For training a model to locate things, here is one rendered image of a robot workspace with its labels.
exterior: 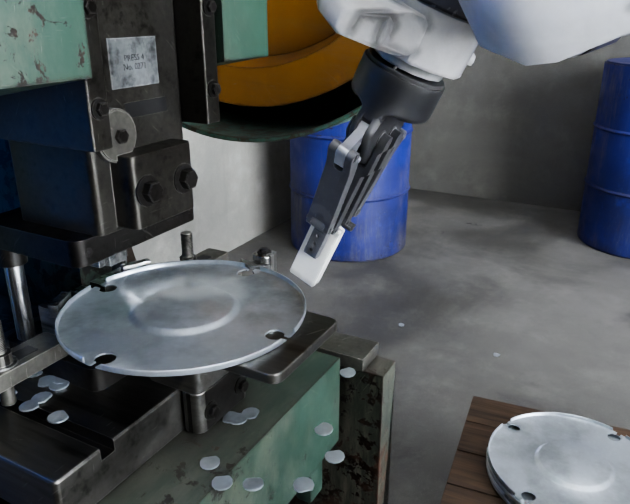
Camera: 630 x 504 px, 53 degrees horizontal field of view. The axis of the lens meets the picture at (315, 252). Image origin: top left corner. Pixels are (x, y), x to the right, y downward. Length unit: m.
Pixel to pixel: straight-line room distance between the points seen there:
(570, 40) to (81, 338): 0.56
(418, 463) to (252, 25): 1.26
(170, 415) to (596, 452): 0.79
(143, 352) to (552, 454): 0.79
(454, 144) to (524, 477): 3.07
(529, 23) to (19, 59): 0.39
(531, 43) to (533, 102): 3.51
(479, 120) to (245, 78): 3.04
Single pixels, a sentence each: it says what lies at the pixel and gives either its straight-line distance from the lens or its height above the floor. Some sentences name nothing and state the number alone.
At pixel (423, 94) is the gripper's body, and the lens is 0.53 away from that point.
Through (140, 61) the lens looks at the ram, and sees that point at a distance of 0.73.
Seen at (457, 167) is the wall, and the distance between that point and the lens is 4.07.
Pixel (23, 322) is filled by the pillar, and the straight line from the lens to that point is 0.85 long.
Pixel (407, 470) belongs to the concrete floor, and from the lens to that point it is 1.74.
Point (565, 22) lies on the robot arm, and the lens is 0.40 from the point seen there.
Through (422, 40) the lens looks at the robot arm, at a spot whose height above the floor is 1.10.
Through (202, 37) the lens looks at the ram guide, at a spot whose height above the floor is 1.09.
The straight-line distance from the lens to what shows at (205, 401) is 0.76.
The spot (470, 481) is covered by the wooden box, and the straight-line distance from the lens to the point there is 1.19.
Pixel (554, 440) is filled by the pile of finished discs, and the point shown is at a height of 0.38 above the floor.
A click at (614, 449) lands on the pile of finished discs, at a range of 1.30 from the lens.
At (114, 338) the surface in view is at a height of 0.78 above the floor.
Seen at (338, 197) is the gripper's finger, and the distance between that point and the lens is 0.55.
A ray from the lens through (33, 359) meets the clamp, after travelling 0.78.
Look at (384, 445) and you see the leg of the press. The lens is 1.03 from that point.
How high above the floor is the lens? 1.12
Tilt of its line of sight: 21 degrees down
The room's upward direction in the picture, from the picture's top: straight up
